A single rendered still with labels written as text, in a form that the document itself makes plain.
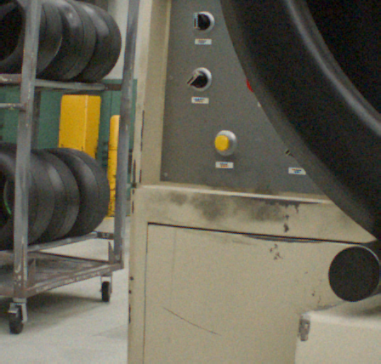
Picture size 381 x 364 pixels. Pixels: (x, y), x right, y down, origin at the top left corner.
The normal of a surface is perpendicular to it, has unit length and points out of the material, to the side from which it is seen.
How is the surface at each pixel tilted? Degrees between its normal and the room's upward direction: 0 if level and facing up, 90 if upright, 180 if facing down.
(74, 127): 90
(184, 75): 90
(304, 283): 90
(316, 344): 90
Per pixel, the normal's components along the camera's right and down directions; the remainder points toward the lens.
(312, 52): -0.64, 0.11
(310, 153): -0.81, 0.51
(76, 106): -0.37, 0.03
